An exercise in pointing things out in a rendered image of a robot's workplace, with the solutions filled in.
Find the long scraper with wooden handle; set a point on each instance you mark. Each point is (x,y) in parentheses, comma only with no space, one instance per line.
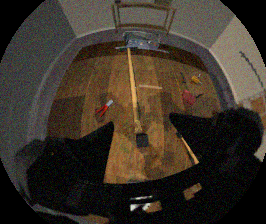
(140,137)

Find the red rectangular block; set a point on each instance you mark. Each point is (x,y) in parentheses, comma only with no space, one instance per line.
(188,97)

